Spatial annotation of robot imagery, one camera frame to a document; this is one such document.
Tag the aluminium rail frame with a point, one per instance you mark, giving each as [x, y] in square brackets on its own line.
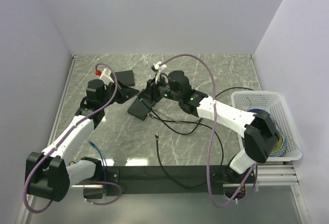
[277, 175]

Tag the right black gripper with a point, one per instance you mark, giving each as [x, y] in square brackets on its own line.
[151, 89]

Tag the white plastic basket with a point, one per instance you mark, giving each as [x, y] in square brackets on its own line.
[274, 104]

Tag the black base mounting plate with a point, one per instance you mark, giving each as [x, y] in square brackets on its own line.
[173, 179]

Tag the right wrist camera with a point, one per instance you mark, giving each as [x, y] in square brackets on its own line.
[158, 68]

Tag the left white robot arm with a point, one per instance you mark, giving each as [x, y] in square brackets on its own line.
[86, 119]

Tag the black network switch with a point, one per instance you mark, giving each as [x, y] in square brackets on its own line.
[126, 77]
[139, 110]

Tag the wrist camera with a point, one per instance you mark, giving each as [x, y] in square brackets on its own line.
[105, 75]
[158, 68]

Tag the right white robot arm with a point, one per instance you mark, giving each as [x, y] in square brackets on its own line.
[258, 130]

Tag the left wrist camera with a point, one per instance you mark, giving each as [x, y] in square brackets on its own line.
[105, 75]

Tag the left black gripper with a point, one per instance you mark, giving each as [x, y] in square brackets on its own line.
[127, 92]

